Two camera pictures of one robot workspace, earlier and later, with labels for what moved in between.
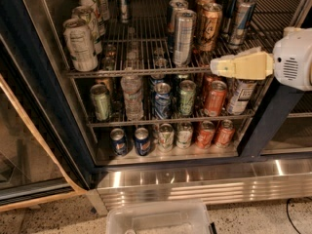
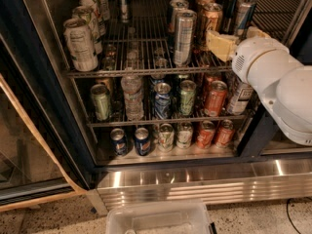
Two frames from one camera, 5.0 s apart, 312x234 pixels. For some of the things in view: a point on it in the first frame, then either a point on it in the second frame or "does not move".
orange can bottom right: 225,134 does not move
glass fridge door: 44,151 does not move
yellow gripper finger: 251,51 -> 221,46
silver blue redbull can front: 244,11 does not move
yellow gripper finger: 244,66 -> 253,32
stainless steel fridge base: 216,182 does not move
